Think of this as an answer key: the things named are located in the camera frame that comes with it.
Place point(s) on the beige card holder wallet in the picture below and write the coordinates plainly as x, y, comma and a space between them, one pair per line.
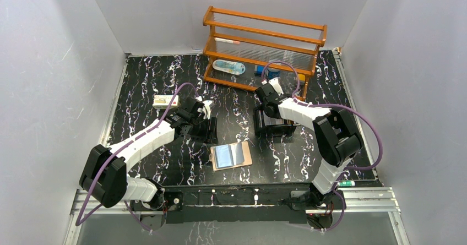
221, 156

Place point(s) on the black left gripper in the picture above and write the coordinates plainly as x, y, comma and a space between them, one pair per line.
204, 127

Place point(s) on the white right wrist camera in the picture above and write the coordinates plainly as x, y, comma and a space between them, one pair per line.
276, 85

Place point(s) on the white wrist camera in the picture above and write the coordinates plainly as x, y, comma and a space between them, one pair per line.
276, 85
207, 104

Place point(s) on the orange wooden shelf rack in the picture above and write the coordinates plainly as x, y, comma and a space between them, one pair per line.
278, 43

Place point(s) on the black card box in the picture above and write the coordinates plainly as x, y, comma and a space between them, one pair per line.
272, 127

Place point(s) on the green white marker pen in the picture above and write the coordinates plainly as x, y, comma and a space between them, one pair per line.
347, 184

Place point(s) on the blue small box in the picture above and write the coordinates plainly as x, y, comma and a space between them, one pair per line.
258, 70

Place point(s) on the small white cardboard box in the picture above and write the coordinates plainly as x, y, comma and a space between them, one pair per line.
165, 101

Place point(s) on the stack of cards in box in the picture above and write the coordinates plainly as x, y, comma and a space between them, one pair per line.
268, 121

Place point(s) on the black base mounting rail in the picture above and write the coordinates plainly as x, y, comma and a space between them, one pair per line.
289, 202

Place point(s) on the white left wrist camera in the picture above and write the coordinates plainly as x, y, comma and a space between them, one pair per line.
207, 104

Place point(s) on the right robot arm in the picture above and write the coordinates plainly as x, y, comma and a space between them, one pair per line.
336, 134

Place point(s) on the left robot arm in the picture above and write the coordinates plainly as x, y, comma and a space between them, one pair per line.
106, 172

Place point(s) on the white pink marker pen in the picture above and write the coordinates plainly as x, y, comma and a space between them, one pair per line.
217, 39

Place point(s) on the aluminium frame rail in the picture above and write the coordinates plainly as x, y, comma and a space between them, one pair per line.
357, 200

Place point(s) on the blue white round jar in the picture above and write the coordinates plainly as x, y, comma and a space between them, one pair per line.
272, 73

